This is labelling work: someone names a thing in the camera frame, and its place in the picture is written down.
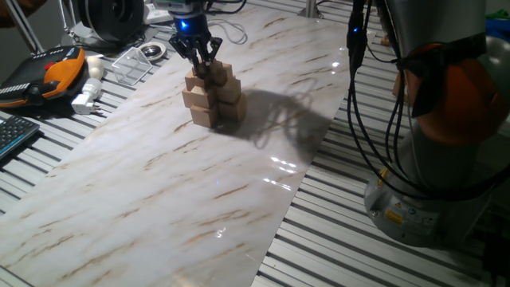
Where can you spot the clear plastic box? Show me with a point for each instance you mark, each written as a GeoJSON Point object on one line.
{"type": "Point", "coordinates": [131, 65]}

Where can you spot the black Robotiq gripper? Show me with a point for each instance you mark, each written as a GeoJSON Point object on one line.
{"type": "Point", "coordinates": [193, 30]}

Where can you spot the white egg shaped object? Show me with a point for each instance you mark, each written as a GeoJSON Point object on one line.
{"type": "Point", "coordinates": [95, 68]}

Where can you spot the green cloth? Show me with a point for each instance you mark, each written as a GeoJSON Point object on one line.
{"type": "Point", "coordinates": [500, 15]}

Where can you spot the white power strip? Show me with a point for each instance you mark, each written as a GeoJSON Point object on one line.
{"type": "Point", "coordinates": [157, 14]}

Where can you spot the aluminium frame strut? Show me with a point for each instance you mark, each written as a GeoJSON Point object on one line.
{"type": "Point", "coordinates": [24, 26]}
{"type": "Point", "coordinates": [310, 10]}

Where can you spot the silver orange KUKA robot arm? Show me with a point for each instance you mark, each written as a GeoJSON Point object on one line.
{"type": "Point", "coordinates": [438, 24]}

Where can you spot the black round spool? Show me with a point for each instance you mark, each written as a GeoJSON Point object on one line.
{"type": "Point", "coordinates": [111, 20]}

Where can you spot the white marble pattern board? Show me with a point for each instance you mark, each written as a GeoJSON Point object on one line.
{"type": "Point", "coordinates": [119, 239]}

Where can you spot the orange black teach pendant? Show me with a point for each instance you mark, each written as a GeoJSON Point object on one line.
{"type": "Point", "coordinates": [60, 75]}

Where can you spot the black computer keyboard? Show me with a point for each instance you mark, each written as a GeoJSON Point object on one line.
{"type": "Point", "coordinates": [16, 133]}

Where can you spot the green gripper mount plate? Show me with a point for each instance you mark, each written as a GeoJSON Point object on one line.
{"type": "Point", "coordinates": [171, 5]}

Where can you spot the white power adapter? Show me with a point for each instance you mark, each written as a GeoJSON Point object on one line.
{"type": "Point", "coordinates": [83, 104]}

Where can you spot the small metal bowl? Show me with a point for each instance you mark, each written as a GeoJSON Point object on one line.
{"type": "Point", "coordinates": [152, 51]}

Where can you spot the blue fabric bag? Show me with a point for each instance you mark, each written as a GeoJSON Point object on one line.
{"type": "Point", "coordinates": [498, 26]}

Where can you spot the large wooden cross block structure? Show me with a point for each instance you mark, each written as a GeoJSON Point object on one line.
{"type": "Point", "coordinates": [229, 109]}

